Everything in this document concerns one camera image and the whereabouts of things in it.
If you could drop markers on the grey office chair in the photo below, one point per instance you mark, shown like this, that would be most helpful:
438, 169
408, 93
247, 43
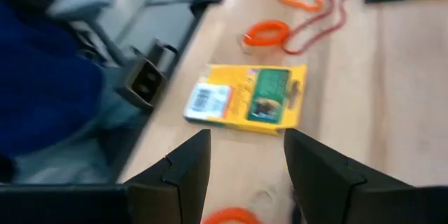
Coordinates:
84, 1

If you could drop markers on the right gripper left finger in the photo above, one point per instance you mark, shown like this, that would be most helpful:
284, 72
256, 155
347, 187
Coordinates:
175, 189

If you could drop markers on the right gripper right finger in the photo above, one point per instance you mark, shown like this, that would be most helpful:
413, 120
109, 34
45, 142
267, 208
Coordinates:
322, 189

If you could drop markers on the person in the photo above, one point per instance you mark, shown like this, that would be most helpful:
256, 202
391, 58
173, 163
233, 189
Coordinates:
42, 77

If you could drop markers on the dark red rubber band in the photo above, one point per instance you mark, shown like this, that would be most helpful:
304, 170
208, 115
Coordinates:
344, 14

